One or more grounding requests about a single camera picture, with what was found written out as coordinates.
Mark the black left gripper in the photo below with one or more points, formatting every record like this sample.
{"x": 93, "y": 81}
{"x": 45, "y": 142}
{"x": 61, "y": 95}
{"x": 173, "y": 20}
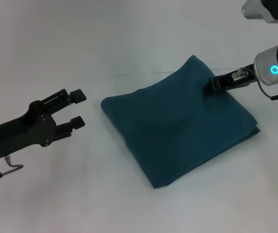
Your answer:
{"x": 20, "y": 133}

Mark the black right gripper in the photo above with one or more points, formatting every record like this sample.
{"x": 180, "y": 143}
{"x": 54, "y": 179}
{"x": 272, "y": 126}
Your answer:
{"x": 235, "y": 80}

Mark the teal blue shirt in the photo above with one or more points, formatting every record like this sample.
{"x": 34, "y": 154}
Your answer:
{"x": 177, "y": 121}

